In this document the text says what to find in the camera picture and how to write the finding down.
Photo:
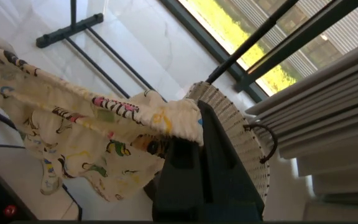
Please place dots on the beige curtain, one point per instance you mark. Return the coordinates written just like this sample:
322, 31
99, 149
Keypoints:
322, 109

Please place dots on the window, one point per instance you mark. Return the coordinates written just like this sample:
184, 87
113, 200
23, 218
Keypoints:
306, 32

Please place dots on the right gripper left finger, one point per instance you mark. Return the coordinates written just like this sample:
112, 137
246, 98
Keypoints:
172, 186

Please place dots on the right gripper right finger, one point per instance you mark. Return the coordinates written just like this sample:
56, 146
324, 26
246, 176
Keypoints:
228, 186

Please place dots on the cream printed garment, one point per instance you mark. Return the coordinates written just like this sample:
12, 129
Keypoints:
73, 130

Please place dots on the white laundry basket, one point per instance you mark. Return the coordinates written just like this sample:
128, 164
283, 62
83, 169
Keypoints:
228, 115

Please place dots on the black clothes rack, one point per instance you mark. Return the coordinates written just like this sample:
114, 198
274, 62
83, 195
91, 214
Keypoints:
70, 29

